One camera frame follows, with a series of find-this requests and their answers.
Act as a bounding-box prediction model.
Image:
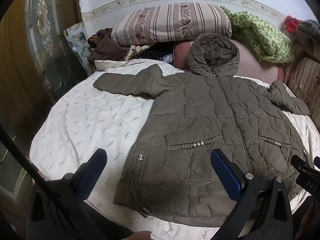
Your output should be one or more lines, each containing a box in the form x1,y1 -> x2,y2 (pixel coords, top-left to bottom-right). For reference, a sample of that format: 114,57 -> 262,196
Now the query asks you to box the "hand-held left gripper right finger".
210,149 -> 293,240

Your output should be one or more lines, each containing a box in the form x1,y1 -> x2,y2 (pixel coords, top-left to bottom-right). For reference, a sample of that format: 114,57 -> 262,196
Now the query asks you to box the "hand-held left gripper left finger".
26,148 -> 108,240

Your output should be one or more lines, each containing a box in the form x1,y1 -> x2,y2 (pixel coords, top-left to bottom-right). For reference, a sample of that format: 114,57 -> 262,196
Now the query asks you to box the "olive quilted hooded jacket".
94,33 -> 311,224

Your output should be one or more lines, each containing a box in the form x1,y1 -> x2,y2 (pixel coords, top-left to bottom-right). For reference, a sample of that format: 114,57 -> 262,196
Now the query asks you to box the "person's left hand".
130,231 -> 152,240

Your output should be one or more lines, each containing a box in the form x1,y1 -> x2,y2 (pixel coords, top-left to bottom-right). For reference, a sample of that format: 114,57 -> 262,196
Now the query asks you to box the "white leaf-print quilt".
29,59 -> 320,240

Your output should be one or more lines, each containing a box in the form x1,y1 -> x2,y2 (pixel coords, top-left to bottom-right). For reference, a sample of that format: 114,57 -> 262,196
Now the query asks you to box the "brown striped cushion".
287,57 -> 320,128

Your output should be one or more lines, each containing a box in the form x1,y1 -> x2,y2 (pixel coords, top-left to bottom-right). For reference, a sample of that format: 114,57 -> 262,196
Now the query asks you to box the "brown cloth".
87,28 -> 130,62

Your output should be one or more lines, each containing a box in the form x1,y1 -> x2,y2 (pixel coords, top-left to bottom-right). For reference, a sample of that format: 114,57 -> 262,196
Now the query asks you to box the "cream floral cloth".
125,44 -> 150,61

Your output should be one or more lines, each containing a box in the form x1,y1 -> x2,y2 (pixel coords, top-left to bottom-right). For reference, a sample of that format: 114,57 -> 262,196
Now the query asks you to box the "clear plastic bag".
157,54 -> 174,64

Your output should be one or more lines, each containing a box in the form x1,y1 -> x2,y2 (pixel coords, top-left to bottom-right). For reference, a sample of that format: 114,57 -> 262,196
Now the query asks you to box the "floral printed bag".
62,22 -> 92,63

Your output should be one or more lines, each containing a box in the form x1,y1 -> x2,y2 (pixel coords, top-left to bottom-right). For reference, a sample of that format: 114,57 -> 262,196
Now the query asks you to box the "dark cloth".
140,46 -> 175,63

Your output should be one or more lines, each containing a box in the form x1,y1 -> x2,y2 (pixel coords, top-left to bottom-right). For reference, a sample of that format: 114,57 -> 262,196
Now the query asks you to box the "grey knit hat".
296,19 -> 320,44

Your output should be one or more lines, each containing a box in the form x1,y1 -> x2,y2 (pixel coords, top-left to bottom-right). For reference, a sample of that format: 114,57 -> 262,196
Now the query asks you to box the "green patterned blanket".
220,6 -> 295,64

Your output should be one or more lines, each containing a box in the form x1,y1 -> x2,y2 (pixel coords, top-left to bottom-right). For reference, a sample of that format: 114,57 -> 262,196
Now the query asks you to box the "decorated glass door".
25,0 -> 88,100

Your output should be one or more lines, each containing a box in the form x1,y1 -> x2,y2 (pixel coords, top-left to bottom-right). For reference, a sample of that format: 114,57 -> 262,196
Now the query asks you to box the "red cloth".
284,15 -> 303,33

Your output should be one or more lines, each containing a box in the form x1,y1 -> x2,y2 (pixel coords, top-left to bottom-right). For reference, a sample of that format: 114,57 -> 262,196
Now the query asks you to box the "striped floral folded quilt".
111,2 -> 232,47

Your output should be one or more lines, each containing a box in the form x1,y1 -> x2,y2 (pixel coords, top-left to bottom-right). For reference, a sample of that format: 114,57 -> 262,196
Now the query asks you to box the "thick black cable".
0,125 -> 105,240

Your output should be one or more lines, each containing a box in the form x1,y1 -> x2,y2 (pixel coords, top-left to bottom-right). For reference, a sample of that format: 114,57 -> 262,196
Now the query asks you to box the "wooden door frame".
0,2 -> 55,130

